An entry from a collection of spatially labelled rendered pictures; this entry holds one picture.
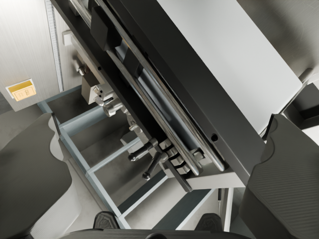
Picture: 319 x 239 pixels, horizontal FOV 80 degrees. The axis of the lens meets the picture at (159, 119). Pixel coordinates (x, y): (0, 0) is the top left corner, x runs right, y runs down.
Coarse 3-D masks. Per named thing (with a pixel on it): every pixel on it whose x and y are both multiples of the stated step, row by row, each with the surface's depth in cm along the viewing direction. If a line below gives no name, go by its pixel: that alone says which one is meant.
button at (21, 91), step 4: (20, 84) 67; (24, 84) 67; (28, 84) 68; (32, 84) 68; (12, 88) 65; (16, 88) 66; (20, 88) 66; (24, 88) 67; (28, 88) 68; (32, 88) 70; (12, 92) 65; (16, 92) 66; (20, 92) 68; (24, 92) 69; (28, 92) 70; (32, 92) 72; (16, 96) 68; (20, 96) 69; (24, 96) 71; (28, 96) 72; (16, 100) 70
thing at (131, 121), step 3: (129, 114) 63; (129, 117) 64; (132, 117) 62; (129, 120) 65; (132, 120) 64; (129, 123) 66; (132, 123) 64; (138, 126) 62; (135, 129) 65; (138, 129) 63; (138, 132) 64
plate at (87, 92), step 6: (90, 72) 75; (84, 78) 74; (90, 78) 74; (96, 78) 75; (84, 84) 77; (90, 84) 74; (96, 84) 75; (84, 90) 81; (90, 90) 75; (84, 96) 85; (90, 96) 80; (90, 102) 86
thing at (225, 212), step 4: (220, 188) 91; (228, 188) 89; (220, 192) 91; (228, 192) 88; (220, 196) 90; (224, 196) 90; (228, 196) 88; (220, 200) 89; (224, 200) 89; (228, 200) 87; (224, 204) 87; (228, 204) 86; (224, 208) 86; (228, 208) 85; (224, 212) 85; (224, 216) 84; (224, 220) 83; (224, 224) 82; (224, 228) 82
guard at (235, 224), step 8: (232, 192) 88; (240, 192) 84; (232, 200) 86; (240, 200) 82; (232, 208) 84; (232, 216) 82; (232, 224) 80; (240, 224) 76; (232, 232) 78; (240, 232) 75; (248, 232) 72
